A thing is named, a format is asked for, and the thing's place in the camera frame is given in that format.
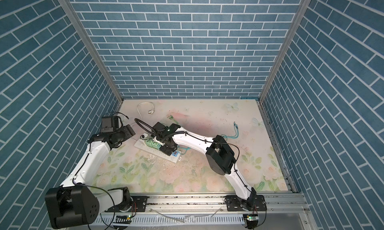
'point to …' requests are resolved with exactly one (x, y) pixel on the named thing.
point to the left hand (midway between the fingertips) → (128, 132)
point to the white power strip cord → (150, 112)
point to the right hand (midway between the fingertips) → (166, 147)
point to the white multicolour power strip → (141, 145)
